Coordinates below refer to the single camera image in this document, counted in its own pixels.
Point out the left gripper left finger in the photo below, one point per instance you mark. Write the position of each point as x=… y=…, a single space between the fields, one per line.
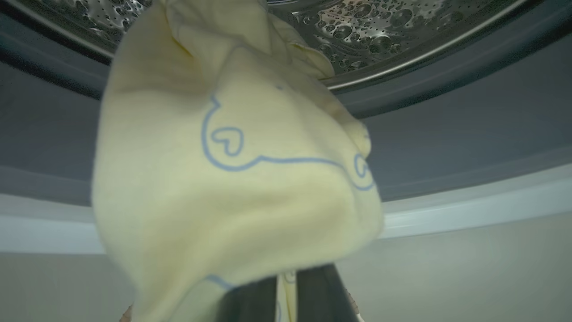
x=254 y=304

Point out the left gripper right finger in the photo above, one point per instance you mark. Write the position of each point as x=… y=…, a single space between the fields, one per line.
x=321 y=299

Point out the cream garment with blue outline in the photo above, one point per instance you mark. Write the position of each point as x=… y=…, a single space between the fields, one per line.
x=223 y=201

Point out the white front-load washing machine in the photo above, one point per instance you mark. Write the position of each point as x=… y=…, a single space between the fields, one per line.
x=447 y=143

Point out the stainless steel washer drum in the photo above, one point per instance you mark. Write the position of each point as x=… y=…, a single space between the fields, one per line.
x=380 y=27

